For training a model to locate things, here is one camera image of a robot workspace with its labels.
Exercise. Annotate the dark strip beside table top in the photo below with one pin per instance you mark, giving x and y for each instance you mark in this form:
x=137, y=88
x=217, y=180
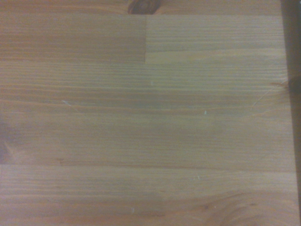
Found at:
x=294, y=70

